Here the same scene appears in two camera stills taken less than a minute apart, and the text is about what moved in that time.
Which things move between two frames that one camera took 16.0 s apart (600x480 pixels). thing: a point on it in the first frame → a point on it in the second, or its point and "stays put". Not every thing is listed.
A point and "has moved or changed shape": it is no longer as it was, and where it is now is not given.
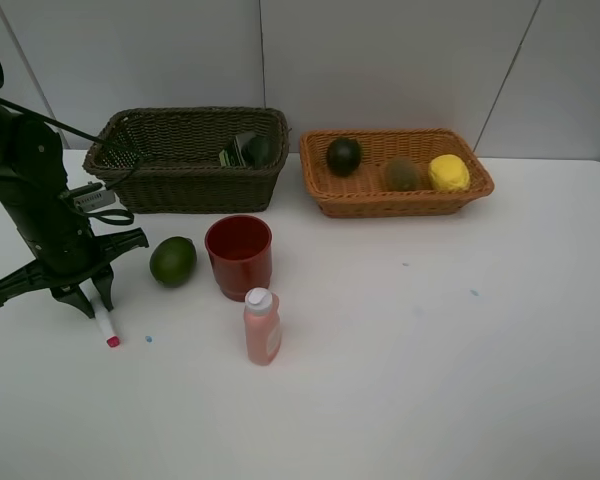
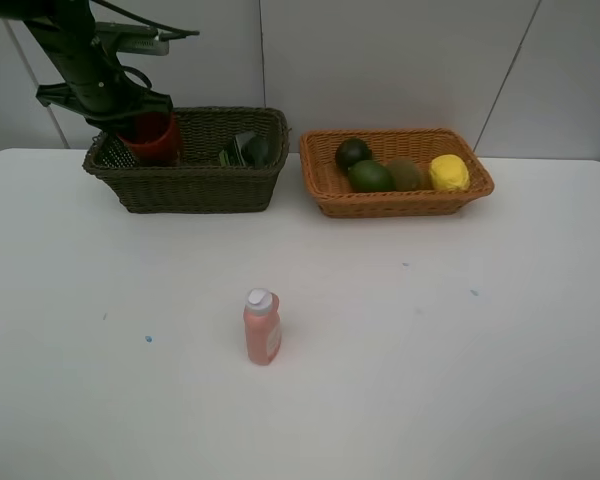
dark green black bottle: [255, 153] stays put
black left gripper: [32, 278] → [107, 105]
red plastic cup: [240, 248] → [154, 137]
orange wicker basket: [366, 194] stays put
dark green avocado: [344, 156] has moved or changed shape
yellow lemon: [449, 172] stays put
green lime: [173, 261] → [371, 176]
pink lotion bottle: [262, 326] stays put
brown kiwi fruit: [402, 175] stays put
